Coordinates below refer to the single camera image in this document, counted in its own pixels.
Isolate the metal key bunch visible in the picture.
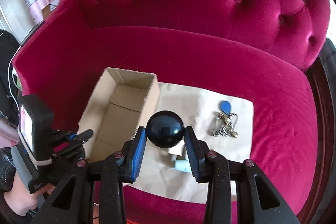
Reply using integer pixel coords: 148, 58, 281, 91
211, 112, 238, 138

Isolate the red velvet tufted sofa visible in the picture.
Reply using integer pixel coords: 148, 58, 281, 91
14, 0, 330, 216

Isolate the cardboard box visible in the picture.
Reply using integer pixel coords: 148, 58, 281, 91
78, 68, 160, 162

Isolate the black round-top bottle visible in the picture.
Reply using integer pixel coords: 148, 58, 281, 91
146, 110, 185, 148

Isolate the light blue cosmetic tube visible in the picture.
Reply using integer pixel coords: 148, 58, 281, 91
171, 155, 191, 173

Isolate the black jacket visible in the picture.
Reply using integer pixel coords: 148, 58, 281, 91
0, 30, 19, 125

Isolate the white charger plug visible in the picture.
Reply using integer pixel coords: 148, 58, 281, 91
167, 140, 185, 156

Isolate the blue key fob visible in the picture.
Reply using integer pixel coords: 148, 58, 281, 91
219, 101, 231, 115

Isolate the person's left hand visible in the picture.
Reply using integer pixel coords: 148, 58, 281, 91
4, 177, 55, 216

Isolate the beige paper sheet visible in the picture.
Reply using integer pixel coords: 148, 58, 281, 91
131, 83, 254, 203

